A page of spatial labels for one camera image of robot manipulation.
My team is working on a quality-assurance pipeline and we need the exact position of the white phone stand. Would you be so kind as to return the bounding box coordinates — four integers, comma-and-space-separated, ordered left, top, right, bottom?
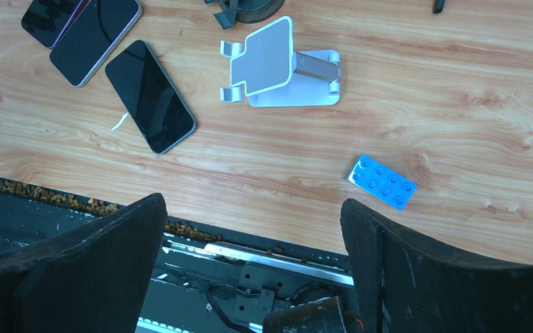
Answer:
220, 16, 341, 108

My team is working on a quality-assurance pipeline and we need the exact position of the black mini tripod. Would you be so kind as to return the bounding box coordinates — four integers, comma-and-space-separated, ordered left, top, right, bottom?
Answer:
432, 0, 446, 15

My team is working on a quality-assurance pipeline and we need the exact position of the pink phone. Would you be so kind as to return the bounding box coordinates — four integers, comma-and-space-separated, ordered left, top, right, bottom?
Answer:
21, 0, 90, 49

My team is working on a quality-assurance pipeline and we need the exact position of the blue lego brick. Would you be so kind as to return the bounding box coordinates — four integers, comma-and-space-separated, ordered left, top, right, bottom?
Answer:
346, 155, 417, 211

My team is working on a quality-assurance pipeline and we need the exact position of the grey round phone stand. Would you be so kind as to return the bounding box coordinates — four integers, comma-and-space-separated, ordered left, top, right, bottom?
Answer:
204, 0, 285, 30

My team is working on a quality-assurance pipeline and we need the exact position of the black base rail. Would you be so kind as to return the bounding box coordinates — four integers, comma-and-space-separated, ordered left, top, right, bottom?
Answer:
0, 178, 364, 332

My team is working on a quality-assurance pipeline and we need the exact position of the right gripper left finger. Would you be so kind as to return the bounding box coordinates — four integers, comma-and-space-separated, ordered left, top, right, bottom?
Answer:
0, 193, 167, 332

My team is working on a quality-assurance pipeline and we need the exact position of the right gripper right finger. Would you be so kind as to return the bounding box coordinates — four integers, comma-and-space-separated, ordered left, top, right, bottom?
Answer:
340, 198, 533, 332

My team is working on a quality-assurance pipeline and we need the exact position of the teal smartphone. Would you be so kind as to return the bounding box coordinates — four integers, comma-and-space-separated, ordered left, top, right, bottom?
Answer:
105, 40, 197, 154

